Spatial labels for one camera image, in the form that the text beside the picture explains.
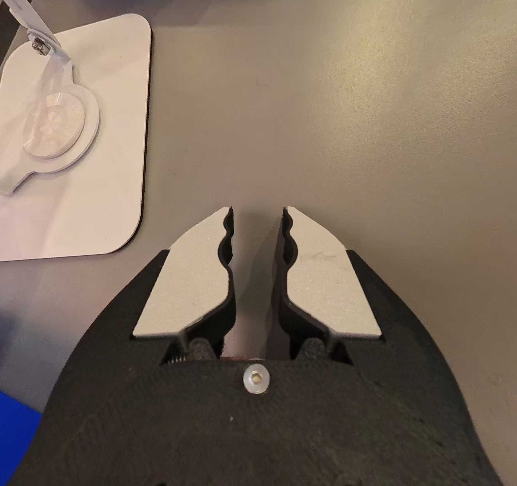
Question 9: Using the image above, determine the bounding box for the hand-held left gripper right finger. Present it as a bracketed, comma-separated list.
[276, 206, 382, 340]

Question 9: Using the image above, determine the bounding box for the blue plastic bin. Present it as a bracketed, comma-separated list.
[0, 389, 43, 486]

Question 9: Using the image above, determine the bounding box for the grey desk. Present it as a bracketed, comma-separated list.
[0, 0, 517, 486]

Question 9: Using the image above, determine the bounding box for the wooden document stand white base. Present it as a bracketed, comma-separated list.
[0, 0, 152, 261]

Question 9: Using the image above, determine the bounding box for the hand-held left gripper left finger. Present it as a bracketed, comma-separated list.
[132, 206, 237, 340]

